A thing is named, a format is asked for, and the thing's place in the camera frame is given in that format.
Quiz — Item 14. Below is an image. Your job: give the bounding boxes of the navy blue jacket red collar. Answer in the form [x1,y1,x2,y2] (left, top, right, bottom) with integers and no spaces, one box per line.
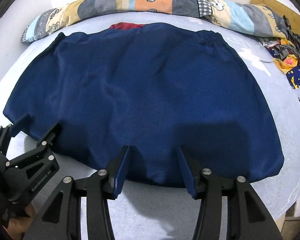
[3,23,284,187]

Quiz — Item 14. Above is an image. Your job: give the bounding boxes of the light blue bed sheet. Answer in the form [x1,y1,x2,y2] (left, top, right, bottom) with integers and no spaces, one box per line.
[0,12,300,239]

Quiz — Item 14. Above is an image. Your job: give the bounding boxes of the colourful star pattern cloth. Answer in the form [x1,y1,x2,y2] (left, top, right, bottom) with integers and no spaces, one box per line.
[259,16,300,89]

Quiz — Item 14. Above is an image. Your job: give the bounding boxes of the patchwork quilt roll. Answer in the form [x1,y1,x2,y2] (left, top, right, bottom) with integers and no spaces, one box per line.
[21,0,288,43]

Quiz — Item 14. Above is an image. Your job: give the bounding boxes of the yellow wooden headboard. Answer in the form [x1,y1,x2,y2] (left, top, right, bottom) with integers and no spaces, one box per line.
[250,0,300,34]

